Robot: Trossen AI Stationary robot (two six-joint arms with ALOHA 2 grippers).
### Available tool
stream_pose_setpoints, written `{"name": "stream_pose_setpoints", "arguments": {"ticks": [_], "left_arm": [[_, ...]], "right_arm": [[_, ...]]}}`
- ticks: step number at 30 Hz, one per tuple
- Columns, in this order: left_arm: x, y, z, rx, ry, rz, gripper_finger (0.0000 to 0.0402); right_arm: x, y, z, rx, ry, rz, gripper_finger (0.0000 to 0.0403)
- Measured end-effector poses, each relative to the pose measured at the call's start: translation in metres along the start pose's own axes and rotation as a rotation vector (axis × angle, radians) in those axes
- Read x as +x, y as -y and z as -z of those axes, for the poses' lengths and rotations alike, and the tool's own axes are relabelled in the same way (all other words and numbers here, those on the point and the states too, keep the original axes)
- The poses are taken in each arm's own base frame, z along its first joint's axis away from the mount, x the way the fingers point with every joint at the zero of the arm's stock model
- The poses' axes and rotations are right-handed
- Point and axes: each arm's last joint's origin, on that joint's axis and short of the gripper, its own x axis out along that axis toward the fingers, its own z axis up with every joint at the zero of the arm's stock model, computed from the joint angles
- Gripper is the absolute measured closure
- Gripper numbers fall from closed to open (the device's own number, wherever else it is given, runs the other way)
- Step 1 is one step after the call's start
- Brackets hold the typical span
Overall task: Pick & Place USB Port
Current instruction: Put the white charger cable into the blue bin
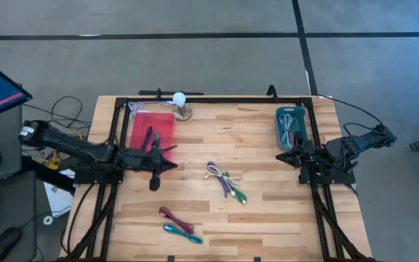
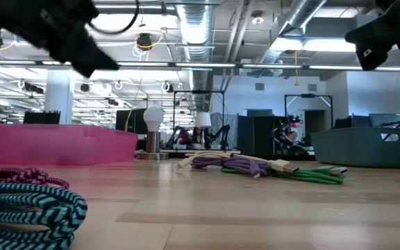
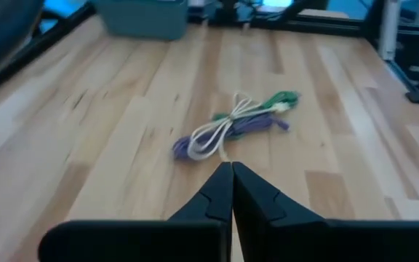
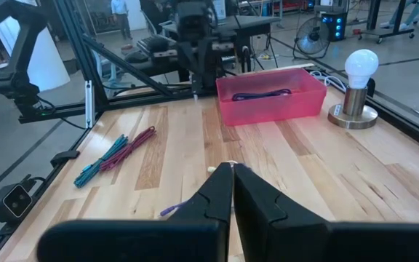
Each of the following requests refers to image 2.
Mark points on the grey teal plastic bin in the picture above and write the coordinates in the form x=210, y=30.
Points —
x=352, y=146

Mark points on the pink translucent plastic bin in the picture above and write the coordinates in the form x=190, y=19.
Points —
x=64, y=144

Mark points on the silver ribbed ceiling duct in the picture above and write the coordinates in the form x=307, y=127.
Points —
x=196, y=24

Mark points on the long ceiling light bar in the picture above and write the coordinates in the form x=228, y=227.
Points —
x=203, y=65

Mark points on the slanted silver ceiling duct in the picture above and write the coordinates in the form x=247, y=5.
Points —
x=304, y=10

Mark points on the black metal frame stand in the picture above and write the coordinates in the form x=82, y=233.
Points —
x=307, y=95
x=200, y=92

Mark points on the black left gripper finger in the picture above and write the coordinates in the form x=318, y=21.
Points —
x=85, y=57

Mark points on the small black background monitor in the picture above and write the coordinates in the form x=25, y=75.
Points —
x=40, y=118

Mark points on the person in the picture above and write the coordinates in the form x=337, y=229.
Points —
x=197, y=133
x=292, y=136

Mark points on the dark office partition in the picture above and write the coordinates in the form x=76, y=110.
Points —
x=255, y=132

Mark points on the background black robot arm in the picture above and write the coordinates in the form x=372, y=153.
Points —
x=224, y=130

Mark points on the white shade background lamp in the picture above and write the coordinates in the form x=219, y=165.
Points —
x=202, y=119

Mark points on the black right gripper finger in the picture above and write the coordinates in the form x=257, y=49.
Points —
x=377, y=31
x=373, y=59

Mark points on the light bulb on metal base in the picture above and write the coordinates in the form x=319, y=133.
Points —
x=153, y=118

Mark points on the large black background monitor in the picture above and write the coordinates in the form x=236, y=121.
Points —
x=130, y=121

